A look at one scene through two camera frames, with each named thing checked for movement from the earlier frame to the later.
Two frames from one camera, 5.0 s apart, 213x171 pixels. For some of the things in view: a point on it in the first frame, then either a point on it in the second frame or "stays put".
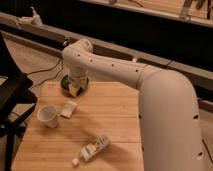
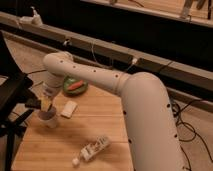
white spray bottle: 33,20 stays put
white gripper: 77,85 -> 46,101
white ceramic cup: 47,114 stays put
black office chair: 16,102 stays put
